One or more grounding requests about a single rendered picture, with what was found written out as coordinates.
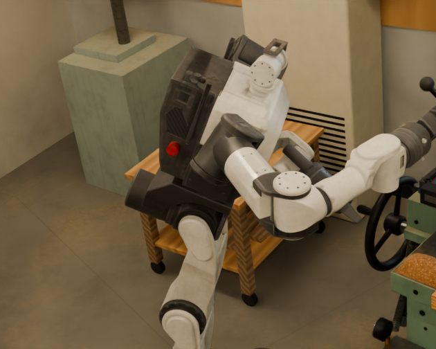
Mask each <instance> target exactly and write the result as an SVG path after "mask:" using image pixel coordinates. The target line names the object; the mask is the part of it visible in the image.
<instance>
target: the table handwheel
mask: <svg viewBox="0 0 436 349"><path fill-rule="evenodd" d="M416 183H418V181H417V180H416V179H415V178H413V177H409V176H403V177H400V178H399V187H398V188H397V189H396V190H395V191H393V192H391V193H381V194H380V195H379V198H378V199H377V201H376V203H375V205H374V207H373V209H372V211H371V213H370V217H369V220H368V222H367V227H366V230H365V256H366V258H367V261H368V263H369V264H370V266H371V267H372V268H373V269H376V270H377V271H388V270H391V269H392V268H394V267H396V266H397V265H398V264H399V263H400V262H401V261H402V260H403V259H404V258H405V256H406V248H407V241H408V239H405V240H404V242H403V244H402V245H401V247H400V249H399V250H398V251H397V252H396V253H395V254H394V255H393V256H392V257H391V259H389V260H387V261H385V262H381V261H379V260H378V259H377V257H376V254H377V252H378V251H379V249H380V248H381V247H382V245H383V244H384V243H385V241H386V240H387V239H388V238H389V237H390V235H391V234H394V235H397V236H399V235H401V234H402V233H403V230H404V229H405V228H406V227H407V226H408V222H407V220H406V217H404V216H403V215H400V214H399V213H400V205H401V195H402V190H403V186H410V187H411V189H412V191H413V186H414V184H416ZM395 192H397V193H396V199H395V205H394V212H393V213H389V214H388V215H387V216H386V217H385V219H384V222H383V227H384V230H385V233H384V234H383V236H382V237H381V239H380V240H379V241H378V243H377V244H376V245H375V246H374V239H375V233H376V228H377V224H378V222H379V218H380V216H381V214H382V211H383V209H384V207H385V205H386V204H387V202H388V200H389V199H390V198H391V196H392V195H393V194H394V193H395ZM403 234H404V233H403Z"/></svg>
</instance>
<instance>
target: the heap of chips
mask: <svg viewBox="0 0 436 349"><path fill-rule="evenodd" d="M395 272H397V273H399V274H402V275H404V276H407V277H409V278H412V279H414V280H417V281H419V282H421V283H424V284H426V285H429V286H431V287H434V288H436V258H434V257H432V256H429V255H426V254H422V253H414V254H412V255H411V256H409V257H408V258H407V259H406V260H405V261H404V262H403V264H402V265H401V266H399V267H398V268H397V269H396V270H395Z"/></svg>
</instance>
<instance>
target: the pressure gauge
mask: <svg viewBox="0 0 436 349"><path fill-rule="evenodd" d="M392 329H393V323H392V321H390V320H388V319H385V318H384V317H379V318H378V319H377V320H376V322H375V323H374V325H373V328H372V337H373V338H375V339H378V340H379V341H382V342H385V345H386V344H387V345H388V344H390V335H391V333H392Z"/></svg>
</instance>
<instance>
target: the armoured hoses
mask: <svg viewBox="0 0 436 349"><path fill-rule="evenodd" d="M418 190H419V183H416V184H414V186H413V193H412V194H414V193H415V192H417V191H418ZM419 245H420V244H419V243H416V242H413V241H411V240H408V241H407V248H406V258H407V257H408V256H409V255H410V254H411V253H412V252H413V251H414V250H415V249H416V248H417V247H418V246H419ZM392 323H393V329H392V331H393V332H398V331H399V328H400V326H401V327H406V325H407V297H406V296H403V295H401V294H400V297H399V300H398V304H397V308H396V310H395V313H394V318H393V320H392Z"/></svg>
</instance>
